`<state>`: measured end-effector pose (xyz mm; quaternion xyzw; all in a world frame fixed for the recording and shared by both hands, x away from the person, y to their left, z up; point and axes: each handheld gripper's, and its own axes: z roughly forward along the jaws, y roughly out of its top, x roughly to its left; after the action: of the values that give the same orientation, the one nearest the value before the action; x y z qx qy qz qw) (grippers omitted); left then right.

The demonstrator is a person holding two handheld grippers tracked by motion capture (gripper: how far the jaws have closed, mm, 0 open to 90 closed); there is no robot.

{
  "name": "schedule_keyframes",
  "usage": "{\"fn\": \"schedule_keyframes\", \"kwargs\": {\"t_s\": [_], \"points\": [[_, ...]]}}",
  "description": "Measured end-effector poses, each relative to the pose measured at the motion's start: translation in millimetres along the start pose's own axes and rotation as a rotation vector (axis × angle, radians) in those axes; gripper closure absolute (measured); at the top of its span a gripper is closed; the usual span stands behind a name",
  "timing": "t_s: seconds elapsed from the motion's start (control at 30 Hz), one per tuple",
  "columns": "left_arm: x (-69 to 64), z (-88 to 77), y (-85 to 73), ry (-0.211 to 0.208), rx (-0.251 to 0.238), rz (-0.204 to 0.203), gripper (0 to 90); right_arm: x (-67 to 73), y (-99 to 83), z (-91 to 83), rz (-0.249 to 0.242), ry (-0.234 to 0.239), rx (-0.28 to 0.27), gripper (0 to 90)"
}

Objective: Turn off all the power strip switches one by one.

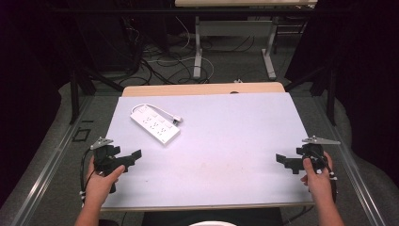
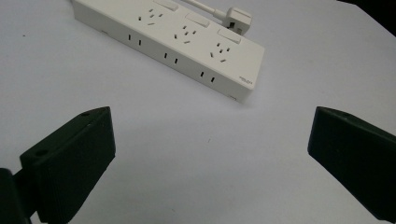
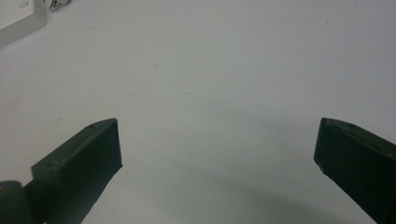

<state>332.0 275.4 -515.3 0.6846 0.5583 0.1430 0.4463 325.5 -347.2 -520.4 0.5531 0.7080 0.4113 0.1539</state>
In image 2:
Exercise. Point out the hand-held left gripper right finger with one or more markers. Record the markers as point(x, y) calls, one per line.
point(355, 155)

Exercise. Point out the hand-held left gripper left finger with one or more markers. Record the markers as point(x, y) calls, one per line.
point(71, 158)

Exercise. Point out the white power strip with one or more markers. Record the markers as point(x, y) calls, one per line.
point(186, 43)

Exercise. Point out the white plug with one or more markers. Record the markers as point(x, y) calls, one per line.
point(238, 19)

